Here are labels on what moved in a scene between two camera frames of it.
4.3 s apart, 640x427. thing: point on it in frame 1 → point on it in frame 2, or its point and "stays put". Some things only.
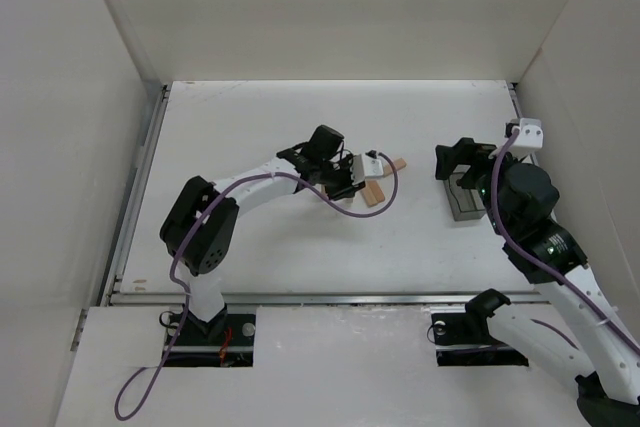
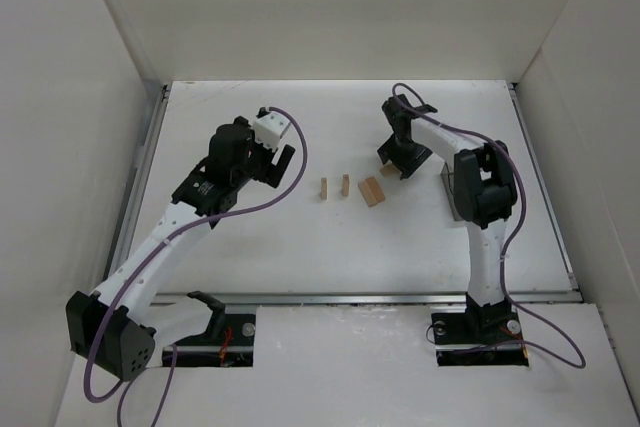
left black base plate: x=225 y=341 stays put
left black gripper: x=347 y=184 → x=273 y=167
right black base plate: x=464 y=339 stays put
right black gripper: x=463 y=162 → x=403 y=157
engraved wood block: x=372 y=193 stays put
